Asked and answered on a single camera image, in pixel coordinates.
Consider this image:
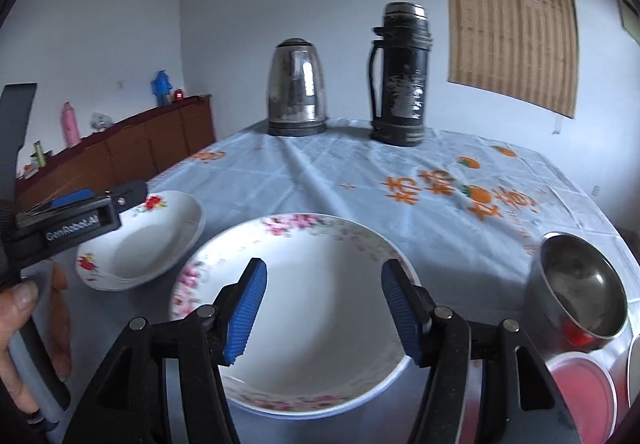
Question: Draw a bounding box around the stainless steel electric kettle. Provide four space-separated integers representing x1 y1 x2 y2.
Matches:
266 38 330 138

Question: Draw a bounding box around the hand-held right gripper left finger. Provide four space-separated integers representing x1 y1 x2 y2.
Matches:
62 258 268 444

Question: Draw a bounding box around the pink thermos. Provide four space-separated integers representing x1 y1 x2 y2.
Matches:
61 102 82 148

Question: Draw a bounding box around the person's left hand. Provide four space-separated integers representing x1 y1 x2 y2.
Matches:
0 263 72 415

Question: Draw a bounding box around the framed wall panel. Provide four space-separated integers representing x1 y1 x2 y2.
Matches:
612 0 640 48

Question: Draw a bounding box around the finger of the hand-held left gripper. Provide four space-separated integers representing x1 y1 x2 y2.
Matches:
107 180 149 211
17 188 108 220

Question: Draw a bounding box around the blue thermos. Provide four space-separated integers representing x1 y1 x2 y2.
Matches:
151 70 173 108

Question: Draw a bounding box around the black flat panel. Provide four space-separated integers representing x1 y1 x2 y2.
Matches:
0 83 38 200

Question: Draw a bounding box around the bamboo window blind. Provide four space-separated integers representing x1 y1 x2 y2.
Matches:
440 0 578 119

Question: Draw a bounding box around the small red floral plate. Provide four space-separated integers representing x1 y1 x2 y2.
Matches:
76 190 207 292

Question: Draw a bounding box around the stainless steel bowl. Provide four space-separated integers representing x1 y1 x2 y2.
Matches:
522 231 629 355

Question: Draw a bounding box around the brown wooden cabinet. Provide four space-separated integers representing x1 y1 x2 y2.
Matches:
14 94 216 212

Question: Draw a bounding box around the blue printed tablecloth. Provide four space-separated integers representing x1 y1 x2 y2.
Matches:
65 117 640 444

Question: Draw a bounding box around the large pink floral plate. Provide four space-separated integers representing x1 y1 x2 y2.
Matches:
169 213 421 421

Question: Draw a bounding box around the black vacuum flask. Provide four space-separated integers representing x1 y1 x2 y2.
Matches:
368 2 433 146

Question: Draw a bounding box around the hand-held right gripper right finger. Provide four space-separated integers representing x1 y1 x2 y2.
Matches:
381 260 581 444

